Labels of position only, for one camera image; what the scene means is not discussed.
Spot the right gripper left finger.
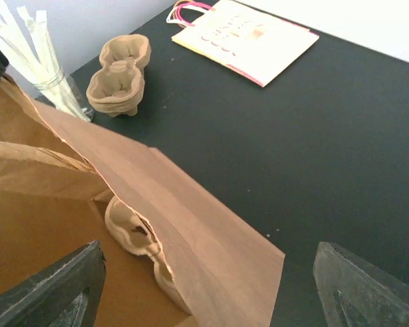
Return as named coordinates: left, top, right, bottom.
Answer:
left=0, top=240, right=106, bottom=326

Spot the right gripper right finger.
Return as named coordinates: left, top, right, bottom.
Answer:
left=313, top=242, right=409, bottom=326

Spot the brown pulp cup carrier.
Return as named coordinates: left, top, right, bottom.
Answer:
left=86, top=34, right=151, bottom=117
left=104, top=196, right=192, bottom=315

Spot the brown paper bag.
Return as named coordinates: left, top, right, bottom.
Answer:
left=0, top=79, right=284, bottom=326

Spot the white plastic cutlery bundle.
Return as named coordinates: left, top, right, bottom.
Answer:
left=0, top=1, right=94, bottom=122

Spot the printed orange paper bag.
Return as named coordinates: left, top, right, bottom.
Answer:
left=166, top=1, right=319, bottom=87

